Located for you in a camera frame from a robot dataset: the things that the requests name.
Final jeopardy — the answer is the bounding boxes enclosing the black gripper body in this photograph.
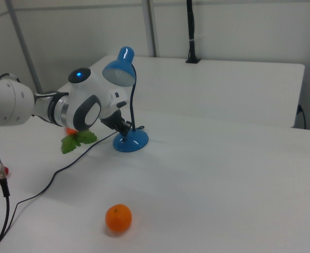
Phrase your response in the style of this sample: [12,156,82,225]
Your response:
[100,110,124,132]

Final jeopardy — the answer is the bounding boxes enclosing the blue desk lamp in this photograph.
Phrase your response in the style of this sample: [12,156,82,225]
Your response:
[102,46,150,153]

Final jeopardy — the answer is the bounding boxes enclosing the toy carrot with green leaves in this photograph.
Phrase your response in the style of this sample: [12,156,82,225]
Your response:
[61,128,98,155]

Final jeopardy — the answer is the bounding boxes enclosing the orange toy mandarin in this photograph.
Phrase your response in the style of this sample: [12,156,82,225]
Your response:
[105,203,132,232]

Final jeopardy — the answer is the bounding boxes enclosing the white side table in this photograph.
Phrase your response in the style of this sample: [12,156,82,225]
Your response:
[57,55,305,129]

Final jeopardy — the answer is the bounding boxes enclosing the dark lamp power cable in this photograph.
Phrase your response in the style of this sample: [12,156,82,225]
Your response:
[0,125,147,253]

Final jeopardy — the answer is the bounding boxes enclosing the grey double partition post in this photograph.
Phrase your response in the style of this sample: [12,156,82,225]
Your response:
[141,0,161,57]

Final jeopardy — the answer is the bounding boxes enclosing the grey single partition post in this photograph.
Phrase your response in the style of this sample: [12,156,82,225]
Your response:
[4,0,44,94]

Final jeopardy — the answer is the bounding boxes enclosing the black clamped camera pole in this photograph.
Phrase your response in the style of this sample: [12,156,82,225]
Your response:
[185,0,201,64]

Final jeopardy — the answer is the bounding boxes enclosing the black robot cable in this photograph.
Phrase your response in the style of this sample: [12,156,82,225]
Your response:
[0,73,69,253]

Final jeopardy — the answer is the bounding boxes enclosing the black wall plug cable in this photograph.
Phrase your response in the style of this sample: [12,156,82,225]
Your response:
[297,104,307,130]

